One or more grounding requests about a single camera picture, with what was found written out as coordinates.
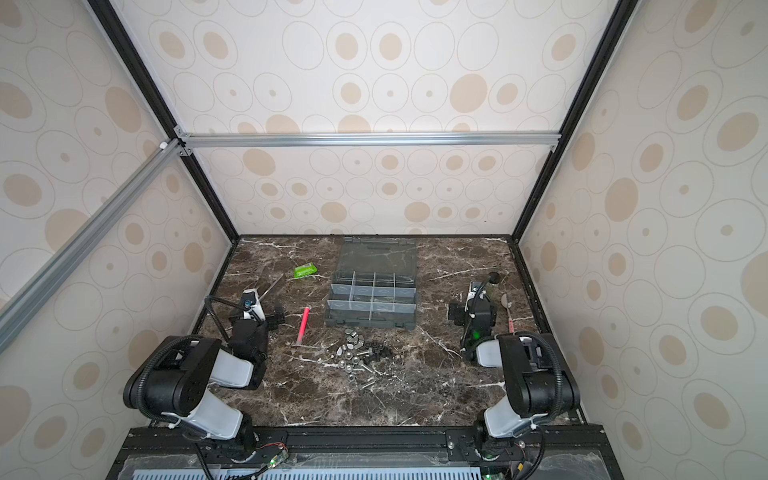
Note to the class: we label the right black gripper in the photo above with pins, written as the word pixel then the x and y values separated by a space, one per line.
pixel 475 308

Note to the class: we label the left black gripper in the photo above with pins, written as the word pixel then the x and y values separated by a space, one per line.
pixel 267 318

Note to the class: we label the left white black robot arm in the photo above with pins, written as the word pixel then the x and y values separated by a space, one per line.
pixel 172 385

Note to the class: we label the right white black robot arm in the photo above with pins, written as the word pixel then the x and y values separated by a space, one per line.
pixel 538 383

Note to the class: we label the pile of screws and nuts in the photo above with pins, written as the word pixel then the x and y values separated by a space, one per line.
pixel 371 361

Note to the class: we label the small spice jar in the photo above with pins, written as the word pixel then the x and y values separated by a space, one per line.
pixel 493 283

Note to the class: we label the pink marker pen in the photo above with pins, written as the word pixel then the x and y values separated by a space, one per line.
pixel 303 325

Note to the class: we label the metal tongs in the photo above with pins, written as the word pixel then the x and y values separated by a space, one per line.
pixel 271 287

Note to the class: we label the green snack packet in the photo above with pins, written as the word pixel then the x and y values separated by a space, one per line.
pixel 304 271

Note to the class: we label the grey compartment organizer box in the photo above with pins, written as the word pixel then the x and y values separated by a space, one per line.
pixel 374 284

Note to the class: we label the pink handled spoon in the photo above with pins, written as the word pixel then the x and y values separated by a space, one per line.
pixel 508 307

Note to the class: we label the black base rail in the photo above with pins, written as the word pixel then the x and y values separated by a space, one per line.
pixel 459 452

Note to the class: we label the horizontal aluminium frame bar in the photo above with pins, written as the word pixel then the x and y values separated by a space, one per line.
pixel 357 140

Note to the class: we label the diagonal aluminium frame bar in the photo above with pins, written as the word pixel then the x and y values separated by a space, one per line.
pixel 29 300

